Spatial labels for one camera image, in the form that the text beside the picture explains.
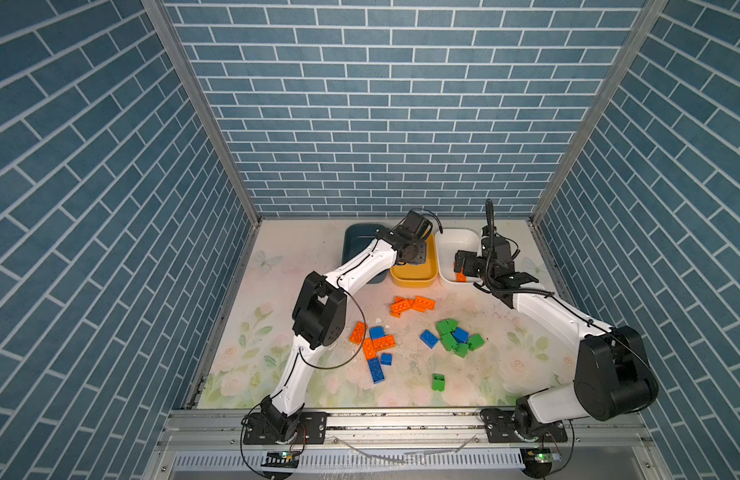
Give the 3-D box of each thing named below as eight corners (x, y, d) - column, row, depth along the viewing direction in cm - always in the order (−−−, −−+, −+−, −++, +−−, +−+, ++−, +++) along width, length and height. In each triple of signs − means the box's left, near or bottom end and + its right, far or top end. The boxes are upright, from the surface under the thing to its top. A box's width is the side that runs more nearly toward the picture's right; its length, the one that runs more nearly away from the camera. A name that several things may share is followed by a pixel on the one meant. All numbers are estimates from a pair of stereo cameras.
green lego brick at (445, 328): (438, 340, 90) (439, 337, 89) (435, 322, 94) (436, 319, 92) (458, 340, 90) (459, 337, 89) (455, 322, 94) (456, 319, 92)
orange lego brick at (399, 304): (387, 313, 96) (387, 309, 94) (397, 297, 100) (397, 294, 98) (402, 321, 94) (402, 317, 93) (411, 305, 98) (412, 301, 96)
